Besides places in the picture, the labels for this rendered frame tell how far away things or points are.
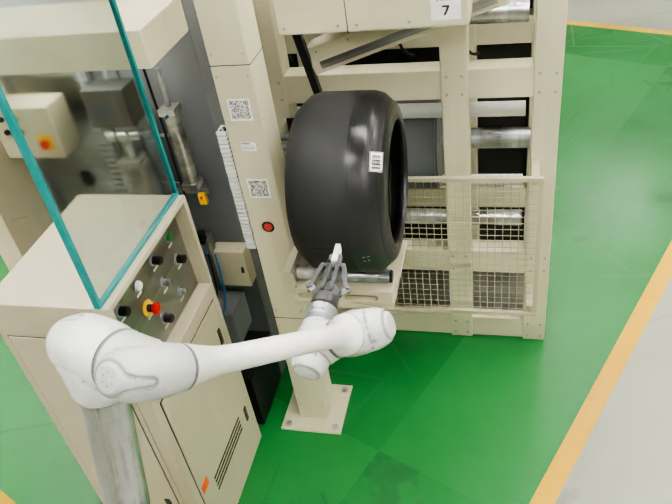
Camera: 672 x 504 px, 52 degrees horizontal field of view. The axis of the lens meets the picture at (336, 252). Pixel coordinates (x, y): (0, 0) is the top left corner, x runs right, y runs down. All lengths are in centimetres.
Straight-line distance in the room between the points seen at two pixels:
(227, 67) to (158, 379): 109
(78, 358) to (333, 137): 102
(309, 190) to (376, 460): 133
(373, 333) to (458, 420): 147
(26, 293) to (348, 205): 95
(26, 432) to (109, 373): 230
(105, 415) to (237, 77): 108
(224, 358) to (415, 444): 163
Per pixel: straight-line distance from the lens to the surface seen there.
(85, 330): 146
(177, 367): 139
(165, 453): 239
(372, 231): 208
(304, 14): 230
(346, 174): 203
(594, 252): 393
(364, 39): 244
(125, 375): 133
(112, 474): 165
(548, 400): 317
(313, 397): 303
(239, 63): 213
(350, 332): 165
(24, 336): 219
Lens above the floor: 243
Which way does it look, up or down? 38 degrees down
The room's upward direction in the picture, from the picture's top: 10 degrees counter-clockwise
